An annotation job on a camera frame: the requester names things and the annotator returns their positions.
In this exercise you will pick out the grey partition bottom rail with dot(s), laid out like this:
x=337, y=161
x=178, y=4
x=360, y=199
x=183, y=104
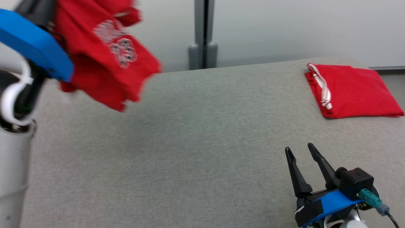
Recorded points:
x=389, y=67

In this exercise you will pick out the grey cylindrical post foot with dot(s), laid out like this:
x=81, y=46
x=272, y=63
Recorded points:
x=193, y=58
x=212, y=55

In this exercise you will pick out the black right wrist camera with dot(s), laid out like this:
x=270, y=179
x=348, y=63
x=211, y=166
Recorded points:
x=356, y=183

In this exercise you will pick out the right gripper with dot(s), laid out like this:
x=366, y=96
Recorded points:
x=310, y=209

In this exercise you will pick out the teal right camera connector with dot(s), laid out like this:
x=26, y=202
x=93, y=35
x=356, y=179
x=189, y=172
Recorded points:
x=370, y=198

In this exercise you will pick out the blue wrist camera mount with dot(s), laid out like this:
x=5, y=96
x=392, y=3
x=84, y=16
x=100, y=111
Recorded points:
x=338, y=202
x=34, y=47

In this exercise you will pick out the grey metal partition post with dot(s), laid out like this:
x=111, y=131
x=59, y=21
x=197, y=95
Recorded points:
x=200, y=25

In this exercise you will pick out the red shirt with chest print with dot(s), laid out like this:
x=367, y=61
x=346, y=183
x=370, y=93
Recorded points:
x=104, y=72

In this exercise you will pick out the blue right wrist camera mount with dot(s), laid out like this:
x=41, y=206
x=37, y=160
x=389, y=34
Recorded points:
x=338, y=202

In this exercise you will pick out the red white-striped garment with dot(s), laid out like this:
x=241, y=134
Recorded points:
x=357, y=91

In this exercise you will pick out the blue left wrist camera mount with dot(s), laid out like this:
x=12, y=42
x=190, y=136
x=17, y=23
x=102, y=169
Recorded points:
x=34, y=47

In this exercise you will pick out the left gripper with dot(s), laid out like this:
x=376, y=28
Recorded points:
x=28, y=91

